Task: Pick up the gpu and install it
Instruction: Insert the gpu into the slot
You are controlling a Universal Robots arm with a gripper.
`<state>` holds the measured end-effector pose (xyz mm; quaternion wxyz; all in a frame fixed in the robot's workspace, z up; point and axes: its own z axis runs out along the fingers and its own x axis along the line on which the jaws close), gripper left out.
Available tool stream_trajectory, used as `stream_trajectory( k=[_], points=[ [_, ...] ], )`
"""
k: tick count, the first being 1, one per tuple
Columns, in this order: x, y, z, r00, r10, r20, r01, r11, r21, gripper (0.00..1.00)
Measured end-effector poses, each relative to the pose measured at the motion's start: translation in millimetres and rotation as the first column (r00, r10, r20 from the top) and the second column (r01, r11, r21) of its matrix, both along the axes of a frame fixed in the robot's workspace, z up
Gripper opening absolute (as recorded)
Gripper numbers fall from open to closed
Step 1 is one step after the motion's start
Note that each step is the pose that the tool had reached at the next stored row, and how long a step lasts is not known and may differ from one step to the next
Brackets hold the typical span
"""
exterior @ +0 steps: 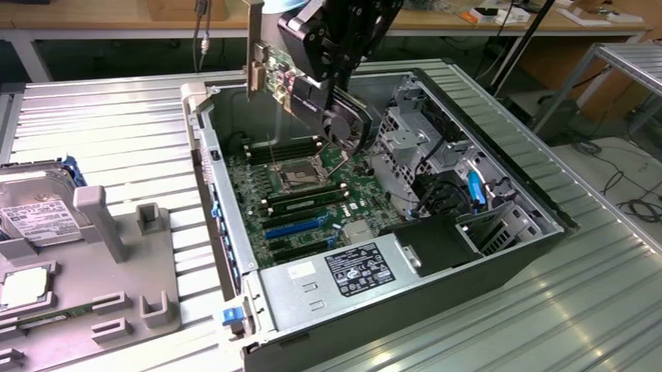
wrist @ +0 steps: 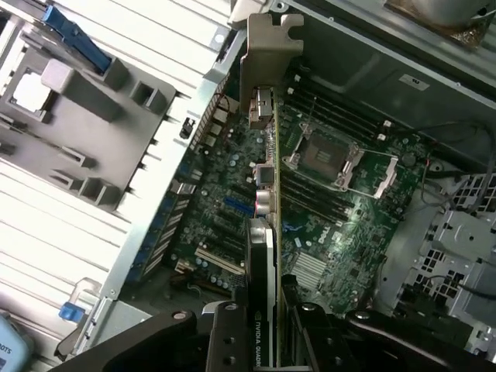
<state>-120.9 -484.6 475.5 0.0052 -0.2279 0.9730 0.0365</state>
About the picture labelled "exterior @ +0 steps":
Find blue disk bracket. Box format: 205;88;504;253
59;154;90;195

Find grey power supply unit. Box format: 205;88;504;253
258;232;424;334

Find silver chipset heatsink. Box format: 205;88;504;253
341;220;377;241

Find grey hanging cable with plug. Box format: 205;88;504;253
193;0;213;71

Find metal socket cover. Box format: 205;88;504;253
314;149;351;177

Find white flat board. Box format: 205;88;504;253
556;5;612;26

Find open black PC case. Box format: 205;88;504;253
179;67;580;372

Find green RAM stick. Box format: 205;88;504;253
15;305;98;330

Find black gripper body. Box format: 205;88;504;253
323;0;358;67

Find blue expansion slot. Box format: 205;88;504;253
265;219;333;239

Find black box on floor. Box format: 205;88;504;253
504;92;581;136

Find silver hard disk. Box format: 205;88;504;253
0;162;85;249

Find green motherboard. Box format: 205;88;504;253
225;135;410;270

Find installed black RAM stick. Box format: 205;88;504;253
269;188;347;216

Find black floor cables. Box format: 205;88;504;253
573;139;662;224

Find grey metal frame table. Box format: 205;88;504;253
532;40;662;136

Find black RAM slot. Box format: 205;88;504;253
246;137;323;164

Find blue case latch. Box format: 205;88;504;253
217;305;245;325

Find CPU socket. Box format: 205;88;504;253
277;157;333;191

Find metal drive cage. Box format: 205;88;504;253
370;106;452;218

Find silver CPU chip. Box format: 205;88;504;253
0;267;51;307

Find black expansion slot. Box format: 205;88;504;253
269;238;333;264
261;211;333;230

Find grey parts rack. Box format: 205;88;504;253
0;184;182;372

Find black graphics card with fan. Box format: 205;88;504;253
242;0;376;157

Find black slanted pole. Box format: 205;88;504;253
489;0;558;88

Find wooden desk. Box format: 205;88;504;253
0;0;653;40

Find orange and white box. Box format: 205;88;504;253
462;5;532;26

